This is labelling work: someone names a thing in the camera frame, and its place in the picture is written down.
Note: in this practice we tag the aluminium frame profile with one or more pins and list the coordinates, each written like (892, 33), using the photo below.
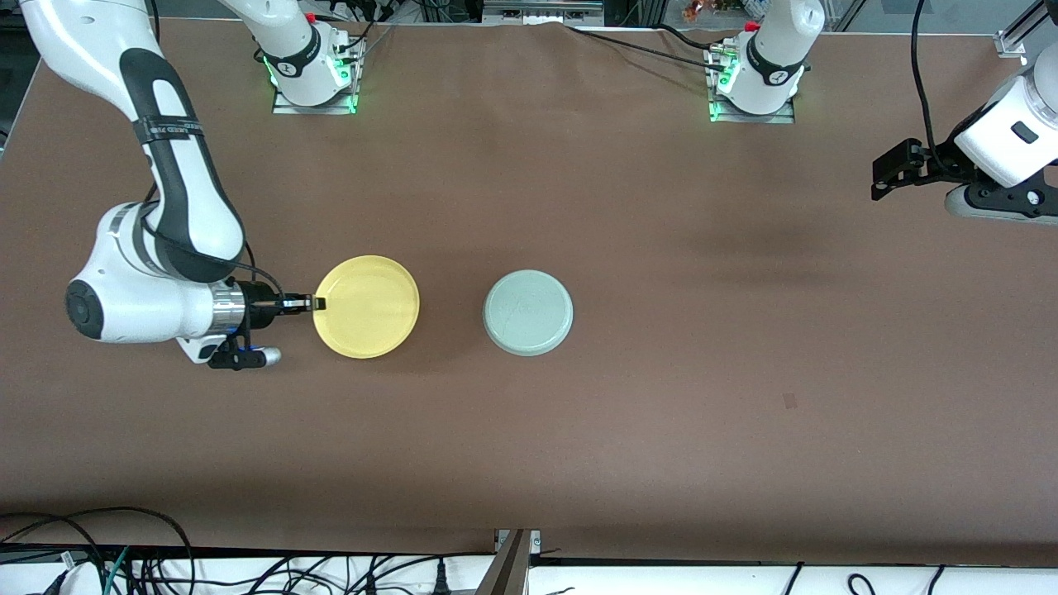
(508, 570)

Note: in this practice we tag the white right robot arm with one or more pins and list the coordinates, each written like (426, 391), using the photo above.
(124, 297)

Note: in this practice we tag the yellow round plate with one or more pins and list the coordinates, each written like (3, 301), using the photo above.
(368, 310)

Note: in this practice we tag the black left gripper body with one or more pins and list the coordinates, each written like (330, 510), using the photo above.
(932, 162)

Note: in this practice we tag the pale green round plate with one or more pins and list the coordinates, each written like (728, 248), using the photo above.
(529, 314)

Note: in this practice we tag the metal corner bracket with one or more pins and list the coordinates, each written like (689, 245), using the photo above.
(1012, 41)

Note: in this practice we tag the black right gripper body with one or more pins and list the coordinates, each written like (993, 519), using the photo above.
(259, 300)

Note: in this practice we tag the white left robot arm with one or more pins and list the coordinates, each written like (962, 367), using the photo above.
(773, 58)

